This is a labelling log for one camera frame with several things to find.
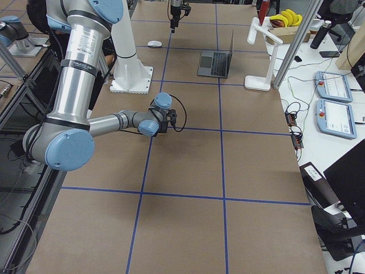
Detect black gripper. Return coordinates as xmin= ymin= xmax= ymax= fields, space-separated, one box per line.
xmin=168 ymin=5 xmax=185 ymax=34
xmin=153 ymin=120 xmax=168 ymax=137

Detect white computer mouse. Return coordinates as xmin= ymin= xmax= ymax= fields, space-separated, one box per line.
xmin=147 ymin=41 xmax=163 ymax=47

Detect grey laptop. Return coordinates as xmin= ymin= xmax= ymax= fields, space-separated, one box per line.
xmin=197 ymin=30 xmax=234 ymax=79

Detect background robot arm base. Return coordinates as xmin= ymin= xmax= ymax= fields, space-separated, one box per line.
xmin=1 ymin=15 xmax=48 ymax=58

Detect white desk lamp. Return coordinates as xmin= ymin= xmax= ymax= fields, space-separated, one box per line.
xmin=244 ymin=17 xmax=284 ymax=92

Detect cardboard box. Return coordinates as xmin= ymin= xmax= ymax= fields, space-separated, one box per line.
xmin=266 ymin=26 xmax=311 ymax=45

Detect yellow bananas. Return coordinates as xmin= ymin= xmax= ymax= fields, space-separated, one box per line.
xmin=269 ymin=9 xmax=303 ymax=27

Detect orange black electronics board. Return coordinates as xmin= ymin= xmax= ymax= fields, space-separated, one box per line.
xmin=285 ymin=112 xmax=297 ymax=127

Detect seated person in black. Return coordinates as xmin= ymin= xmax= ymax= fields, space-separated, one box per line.
xmin=26 ymin=1 xmax=116 ymax=118

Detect black water bottle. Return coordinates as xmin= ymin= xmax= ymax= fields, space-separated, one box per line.
xmin=310 ymin=21 xmax=332 ymax=49

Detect black smartphone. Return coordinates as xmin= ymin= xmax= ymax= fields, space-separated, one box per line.
xmin=319 ymin=51 xmax=340 ymax=58

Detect brown box with label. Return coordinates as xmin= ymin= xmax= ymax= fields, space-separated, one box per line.
xmin=299 ymin=162 xmax=339 ymax=208

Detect lower blue teach pendant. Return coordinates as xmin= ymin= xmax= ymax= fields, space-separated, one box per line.
xmin=316 ymin=99 xmax=357 ymax=139

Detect blue teach pendant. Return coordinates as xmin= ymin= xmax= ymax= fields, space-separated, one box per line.
xmin=316 ymin=99 xmax=357 ymax=139
xmin=315 ymin=71 xmax=353 ymax=103

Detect upper blue teach pendant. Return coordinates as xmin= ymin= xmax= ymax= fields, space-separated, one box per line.
xmin=315 ymin=71 xmax=353 ymax=103

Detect black monitor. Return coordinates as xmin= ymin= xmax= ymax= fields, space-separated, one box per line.
xmin=324 ymin=140 xmax=364 ymax=224

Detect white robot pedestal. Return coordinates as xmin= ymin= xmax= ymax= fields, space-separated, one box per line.
xmin=110 ymin=0 xmax=153 ymax=94

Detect aluminium frame post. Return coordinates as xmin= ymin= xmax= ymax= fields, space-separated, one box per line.
xmin=273 ymin=0 xmax=323 ymax=90

